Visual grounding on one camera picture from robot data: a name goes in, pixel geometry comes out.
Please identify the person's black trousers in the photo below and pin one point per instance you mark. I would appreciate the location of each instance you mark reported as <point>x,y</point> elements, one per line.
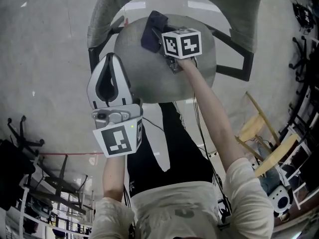
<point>149,163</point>

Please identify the black frame desk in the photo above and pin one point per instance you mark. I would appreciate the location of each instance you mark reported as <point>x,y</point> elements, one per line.
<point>62,173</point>

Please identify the black office chair base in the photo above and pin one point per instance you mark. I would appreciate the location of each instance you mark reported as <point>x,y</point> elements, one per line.
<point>23,139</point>
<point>302,56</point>

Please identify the grey green chair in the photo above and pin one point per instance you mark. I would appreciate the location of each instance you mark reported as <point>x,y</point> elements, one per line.
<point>244,21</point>

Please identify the white metal rack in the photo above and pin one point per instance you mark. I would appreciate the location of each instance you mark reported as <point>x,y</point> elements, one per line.
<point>296,198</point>

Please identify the grey round chair seat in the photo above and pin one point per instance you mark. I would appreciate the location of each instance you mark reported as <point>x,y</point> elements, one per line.
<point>149,78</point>

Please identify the person's right forearm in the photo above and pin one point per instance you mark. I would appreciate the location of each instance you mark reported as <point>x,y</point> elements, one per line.
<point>211,108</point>

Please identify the person's beige shirt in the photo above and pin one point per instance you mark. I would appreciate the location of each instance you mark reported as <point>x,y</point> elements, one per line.
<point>174,208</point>

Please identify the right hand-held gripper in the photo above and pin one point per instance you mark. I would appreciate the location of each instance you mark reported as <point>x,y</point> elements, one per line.
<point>189,43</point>

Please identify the dark wiping cloth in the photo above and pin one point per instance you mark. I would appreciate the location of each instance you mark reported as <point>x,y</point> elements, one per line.
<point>152,21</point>

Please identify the white round appliance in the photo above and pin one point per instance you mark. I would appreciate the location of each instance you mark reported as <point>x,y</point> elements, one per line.
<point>276,195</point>

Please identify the round wooden side table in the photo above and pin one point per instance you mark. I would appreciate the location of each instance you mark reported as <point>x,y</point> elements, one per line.
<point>276,155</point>

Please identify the person's left forearm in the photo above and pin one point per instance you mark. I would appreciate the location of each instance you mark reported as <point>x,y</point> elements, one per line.
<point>113,178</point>

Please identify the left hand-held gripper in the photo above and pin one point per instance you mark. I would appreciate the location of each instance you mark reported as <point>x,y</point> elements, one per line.
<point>115,141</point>

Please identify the black office chair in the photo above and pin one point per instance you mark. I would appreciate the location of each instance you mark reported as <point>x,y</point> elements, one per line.
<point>15,173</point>

